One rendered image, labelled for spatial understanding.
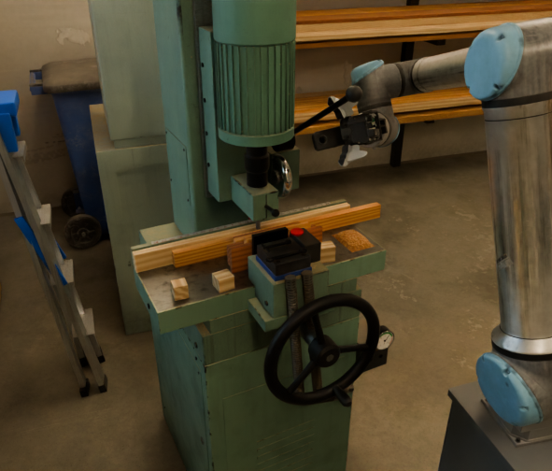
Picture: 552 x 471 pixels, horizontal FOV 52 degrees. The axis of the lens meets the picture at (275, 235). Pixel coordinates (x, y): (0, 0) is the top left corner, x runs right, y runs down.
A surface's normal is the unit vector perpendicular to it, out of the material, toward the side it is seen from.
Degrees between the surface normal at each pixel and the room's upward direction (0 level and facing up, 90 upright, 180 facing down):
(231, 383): 90
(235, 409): 90
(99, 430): 0
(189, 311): 90
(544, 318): 76
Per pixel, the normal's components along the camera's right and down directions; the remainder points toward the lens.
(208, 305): 0.44, 0.44
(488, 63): -0.96, 0.11
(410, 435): 0.00, -0.87
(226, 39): -0.61, 0.39
